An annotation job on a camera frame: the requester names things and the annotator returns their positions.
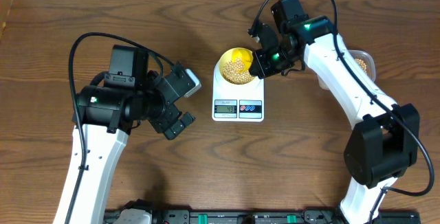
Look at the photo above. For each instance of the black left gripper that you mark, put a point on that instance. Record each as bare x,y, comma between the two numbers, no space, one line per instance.
161,121

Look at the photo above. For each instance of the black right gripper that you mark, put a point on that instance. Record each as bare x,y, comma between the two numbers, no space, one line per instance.
264,70

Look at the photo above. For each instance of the yellow measuring scoop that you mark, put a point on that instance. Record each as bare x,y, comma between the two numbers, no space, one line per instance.
244,55

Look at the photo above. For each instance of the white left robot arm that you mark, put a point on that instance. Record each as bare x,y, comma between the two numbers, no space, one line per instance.
108,107

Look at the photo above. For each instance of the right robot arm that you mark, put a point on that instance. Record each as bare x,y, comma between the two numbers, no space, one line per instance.
383,142

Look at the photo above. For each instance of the soybeans in bowl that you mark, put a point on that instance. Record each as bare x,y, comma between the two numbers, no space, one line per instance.
232,73

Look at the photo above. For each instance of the yellow plastic bowl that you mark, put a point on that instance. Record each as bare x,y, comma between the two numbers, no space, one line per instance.
227,56

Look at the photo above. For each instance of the white digital kitchen scale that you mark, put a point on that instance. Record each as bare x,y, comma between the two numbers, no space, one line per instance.
236,103

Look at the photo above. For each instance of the soybeans in container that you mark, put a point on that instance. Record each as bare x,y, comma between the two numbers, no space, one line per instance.
362,64

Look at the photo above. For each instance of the clear plastic container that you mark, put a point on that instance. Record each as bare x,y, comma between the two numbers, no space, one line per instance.
365,61

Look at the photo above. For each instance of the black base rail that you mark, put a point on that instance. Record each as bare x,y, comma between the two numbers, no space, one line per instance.
141,211

